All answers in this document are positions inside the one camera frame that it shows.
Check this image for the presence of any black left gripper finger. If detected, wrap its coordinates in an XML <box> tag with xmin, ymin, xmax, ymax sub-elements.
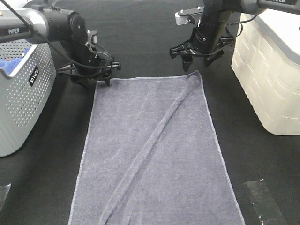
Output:
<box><xmin>103</xmin><ymin>75</ymin><xmax>111</xmax><ymax>87</ymax></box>
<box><xmin>70</xmin><ymin>77</ymin><xmax>89</xmax><ymax>90</ymax></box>

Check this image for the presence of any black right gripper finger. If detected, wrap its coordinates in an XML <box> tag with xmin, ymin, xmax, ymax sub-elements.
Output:
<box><xmin>181</xmin><ymin>56</ymin><xmax>194</xmax><ymax>72</ymax></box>
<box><xmin>203</xmin><ymin>55</ymin><xmax>222</xmax><ymax>68</ymax></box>

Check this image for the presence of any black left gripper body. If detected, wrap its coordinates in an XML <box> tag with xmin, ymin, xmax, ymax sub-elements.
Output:
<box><xmin>57</xmin><ymin>55</ymin><xmax>121</xmax><ymax>81</ymax></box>

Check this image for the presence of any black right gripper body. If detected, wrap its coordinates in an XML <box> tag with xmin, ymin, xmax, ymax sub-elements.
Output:
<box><xmin>170</xmin><ymin>37</ymin><xmax>236</xmax><ymax>60</ymax></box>

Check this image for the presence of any grey purple towel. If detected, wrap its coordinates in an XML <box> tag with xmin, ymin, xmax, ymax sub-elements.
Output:
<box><xmin>68</xmin><ymin>71</ymin><xmax>245</xmax><ymax>225</ymax></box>

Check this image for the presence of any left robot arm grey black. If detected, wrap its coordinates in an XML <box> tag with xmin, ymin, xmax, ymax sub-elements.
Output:
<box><xmin>0</xmin><ymin>5</ymin><xmax>121</xmax><ymax>86</ymax></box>

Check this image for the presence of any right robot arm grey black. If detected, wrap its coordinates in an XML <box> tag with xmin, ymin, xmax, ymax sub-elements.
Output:
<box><xmin>170</xmin><ymin>0</ymin><xmax>300</xmax><ymax>72</ymax></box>

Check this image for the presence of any blue towel in basket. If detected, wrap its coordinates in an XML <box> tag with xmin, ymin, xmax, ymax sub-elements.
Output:
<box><xmin>0</xmin><ymin>48</ymin><xmax>30</xmax><ymax>75</ymax></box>

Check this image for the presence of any white storage bin grey rim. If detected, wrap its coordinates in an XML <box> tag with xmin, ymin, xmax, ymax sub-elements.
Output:
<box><xmin>232</xmin><ymin>9</ymin><xmax>300</xmax><ymax>135</ymax></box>

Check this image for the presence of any grey perforated laundry basket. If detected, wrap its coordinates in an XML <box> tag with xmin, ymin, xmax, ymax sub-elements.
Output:
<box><xmin>0</xmin><ymin>39</ymin><xmax>56</xmax><ymax>157</ymax></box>

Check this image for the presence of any clear tape strip left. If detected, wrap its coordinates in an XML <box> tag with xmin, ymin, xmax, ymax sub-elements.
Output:
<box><xmin>0</xmin><ymin>183</ymin><xmax>12</xmax><ymax>210</ymax></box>

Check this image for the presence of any clear tape strip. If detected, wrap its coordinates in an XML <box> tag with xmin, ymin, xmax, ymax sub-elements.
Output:
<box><xmin>244</xmin><ymin>179</ymin><xmax>287</xmax><ymax>225</ymax></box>
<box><xmin>0</xmin><ymin>183</ymin><xmax>12</xmax><ymax>210</ymax></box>

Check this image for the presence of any clear tape strip right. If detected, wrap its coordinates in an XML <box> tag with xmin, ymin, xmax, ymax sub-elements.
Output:
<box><xmin>244</xmin><ymin>179</ymin><xmax>287</xmax><ymax>225</ymax></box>

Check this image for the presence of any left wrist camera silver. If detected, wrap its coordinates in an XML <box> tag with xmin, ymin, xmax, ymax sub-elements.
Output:
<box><xmin>87</xmin><ymin>30</ymin><xmax>98</xmax><ymax>45</ymax></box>

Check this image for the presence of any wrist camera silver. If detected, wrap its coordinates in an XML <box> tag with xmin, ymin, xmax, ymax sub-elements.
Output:
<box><xmin>87</xmin><ymin>30</ymin><xmax>98</xmax><ymax>45</ymax></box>
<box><xmin>175</xmin><ymin>6</ymin><xmax>204</xmax><ymax>25</ymax></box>

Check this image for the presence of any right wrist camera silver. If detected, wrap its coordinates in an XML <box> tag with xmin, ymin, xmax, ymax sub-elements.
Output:
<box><xmin>175</xmin><ymin>6</ymin><xmax>204</xmax><ymax>25</ymax></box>

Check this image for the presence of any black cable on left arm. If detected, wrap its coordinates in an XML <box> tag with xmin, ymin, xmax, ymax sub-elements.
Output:
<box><xmin>0</xmin><ymin>0</ymin><xmax>115</xmax><ymax>70</ymax></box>

